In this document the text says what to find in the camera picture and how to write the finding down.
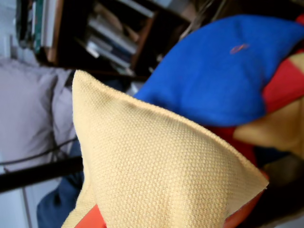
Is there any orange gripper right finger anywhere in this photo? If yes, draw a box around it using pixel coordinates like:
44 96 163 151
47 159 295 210
224 189 266 228

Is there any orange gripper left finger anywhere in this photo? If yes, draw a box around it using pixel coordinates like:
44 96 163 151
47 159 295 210
79 203 108 228

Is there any yellow bean bag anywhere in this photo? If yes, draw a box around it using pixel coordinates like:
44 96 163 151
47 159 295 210
234 52 304 157
61 69 270 228

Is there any blue bean bag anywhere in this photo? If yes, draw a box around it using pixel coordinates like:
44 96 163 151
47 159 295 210
134 14 304 128

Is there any person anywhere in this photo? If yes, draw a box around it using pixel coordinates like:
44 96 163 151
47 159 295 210
37 140 86 228

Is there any grey cushion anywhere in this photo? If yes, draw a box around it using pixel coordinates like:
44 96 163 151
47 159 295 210
0 58 79 171

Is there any dark wooden bookshelf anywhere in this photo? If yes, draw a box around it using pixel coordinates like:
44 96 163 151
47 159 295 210
16 0 190 76

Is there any black bracket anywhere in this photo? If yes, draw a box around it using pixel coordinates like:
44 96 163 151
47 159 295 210
0 156 84 193

